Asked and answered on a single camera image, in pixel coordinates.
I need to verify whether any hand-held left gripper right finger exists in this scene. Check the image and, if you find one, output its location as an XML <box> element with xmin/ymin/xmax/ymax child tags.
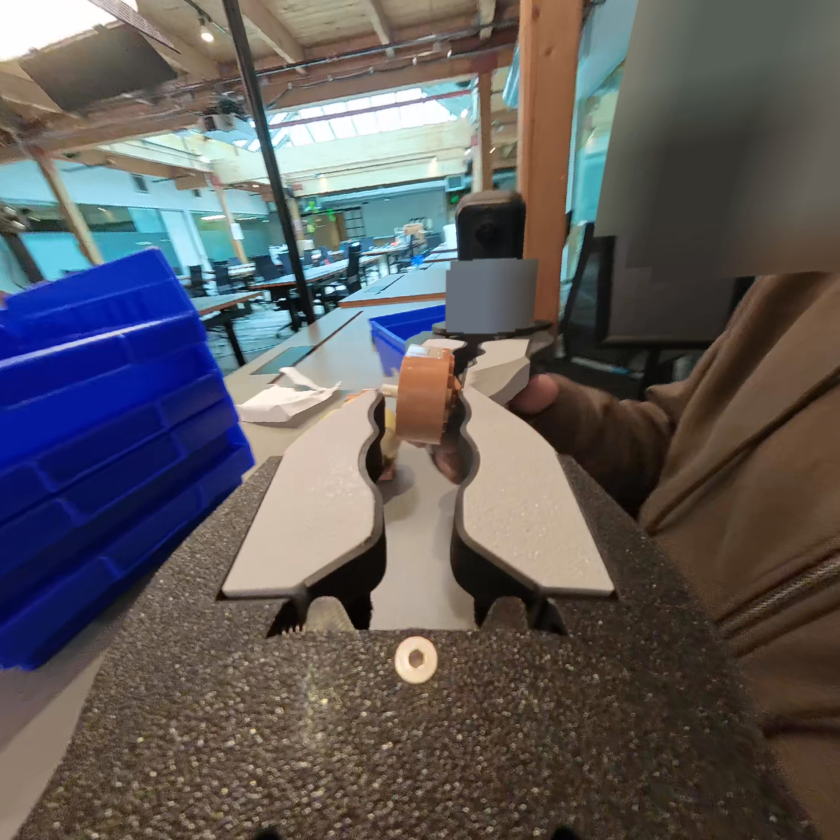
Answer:
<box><xmin>451</xmin><ymin>385</ymin><xmax>616</xmax><ymax>599</ymax></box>

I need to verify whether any black office chair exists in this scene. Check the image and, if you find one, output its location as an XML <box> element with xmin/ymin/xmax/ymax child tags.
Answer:
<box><xmin>557</xmin><ymin>224</ymin><xmax>757</xmax><ymax>397</ymax></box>

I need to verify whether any person's brown jacket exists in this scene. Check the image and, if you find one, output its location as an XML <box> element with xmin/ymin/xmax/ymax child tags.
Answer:
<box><xmin>552</xmin><ymin>269</ymin><xmax>840</xmax><ymax>840</ymax></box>

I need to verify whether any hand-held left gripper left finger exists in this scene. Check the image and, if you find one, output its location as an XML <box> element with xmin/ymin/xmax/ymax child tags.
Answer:
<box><xmin>220</xmin><ymin>390</ymin><xmax>387</xmax><ymax>602</ymax></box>

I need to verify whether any torn white paper bag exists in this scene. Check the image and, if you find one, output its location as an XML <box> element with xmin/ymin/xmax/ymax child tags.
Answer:
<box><xmin>235</xmin><ymin>367</ymin><xmax>343</xmax><ymax>426</ymax></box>

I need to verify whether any wooden pillar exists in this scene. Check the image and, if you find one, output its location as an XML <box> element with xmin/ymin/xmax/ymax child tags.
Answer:
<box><xmin>472</xmin><ymin>66</ymin><xmax>496</xmax><ymax>193</ymax></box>
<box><xmin>515</xmin><ymin>0</ymin><xmax>586</xmax><ymax>329</ymax></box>

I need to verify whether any person's right hand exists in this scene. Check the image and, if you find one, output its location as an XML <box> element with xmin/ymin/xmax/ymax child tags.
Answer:
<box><xmin>431</xmin><ymin>373</ymin><xmax>567</xmax><ymax>483</ymax></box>

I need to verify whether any grey desk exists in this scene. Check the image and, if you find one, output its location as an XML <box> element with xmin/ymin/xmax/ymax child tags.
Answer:
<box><xmin>0</xmin><ymin>305</ymin><xmax>631</xmax><ymax>840</ymax></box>

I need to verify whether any brown round brick piece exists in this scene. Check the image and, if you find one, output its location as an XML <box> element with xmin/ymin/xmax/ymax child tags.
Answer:
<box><xmin>378</xmin><ymin>342</ymin><xmax>463</xmax><ymax>460</ymax></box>

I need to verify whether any person's right forearm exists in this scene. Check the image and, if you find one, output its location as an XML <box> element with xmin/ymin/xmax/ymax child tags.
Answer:
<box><xmin>525</xmin><ymin>374</ymin><xmax>686</xmax><ymax>515</ymax></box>

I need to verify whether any small blue storage bin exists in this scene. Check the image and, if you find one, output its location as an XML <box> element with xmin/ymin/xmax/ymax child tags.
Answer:
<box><xmin>368</xmin><ymin>305</ymin><xmax>448</xmax><ymax>376</ymax></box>

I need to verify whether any long wooden table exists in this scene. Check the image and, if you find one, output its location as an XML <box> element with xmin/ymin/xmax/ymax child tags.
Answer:
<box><xmin>189</xmin><ymin>256</ymin><xmax>358</xmax><ymax>358</ymax></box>
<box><xmin>338</xmin><ymin>263</ymin><xmax>455</xmax><ymax>311</ymax></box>

